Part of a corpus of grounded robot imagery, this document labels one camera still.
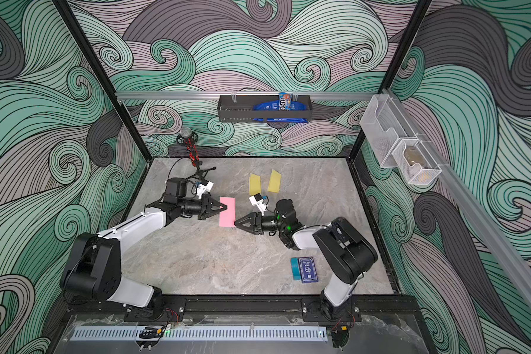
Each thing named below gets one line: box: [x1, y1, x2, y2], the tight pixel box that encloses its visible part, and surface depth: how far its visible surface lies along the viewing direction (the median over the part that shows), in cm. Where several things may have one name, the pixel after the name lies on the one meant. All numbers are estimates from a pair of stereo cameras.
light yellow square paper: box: [249, 173, 262, 196], surface depth 109 cm
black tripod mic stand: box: [176, 132, 217, 180], surface depth 100 cm
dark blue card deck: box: [297, 255, 319, 284], surface depth 82 cm
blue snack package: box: [252, 91, 309, 123], surface depth 93 cm
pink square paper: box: [219, 196, 236, 228], surface depth 82 cm
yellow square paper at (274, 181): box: [267, 168, 282, 194], surface depth 109 cm
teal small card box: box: [289, 258, 302, 281], surface depth 83 cm
